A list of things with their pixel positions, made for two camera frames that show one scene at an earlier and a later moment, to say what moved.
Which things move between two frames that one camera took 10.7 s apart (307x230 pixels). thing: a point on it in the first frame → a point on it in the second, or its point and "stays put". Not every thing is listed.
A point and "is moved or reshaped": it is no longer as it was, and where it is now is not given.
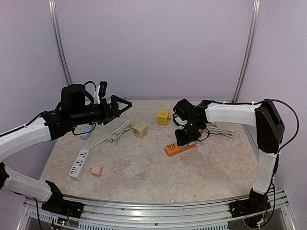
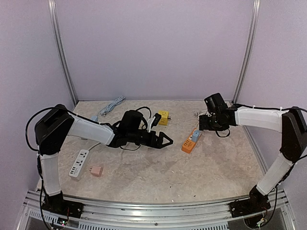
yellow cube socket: (162, 117) stays put
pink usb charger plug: (97, 171) stays put
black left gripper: (108, 113) → (158, 143)
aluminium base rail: (217, 216) stays put
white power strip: (79, 164) stays put
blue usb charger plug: (189, 143) is moved or reshaped
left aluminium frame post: (52, 6) stays put
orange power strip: (172, 148) is moved or reshaped
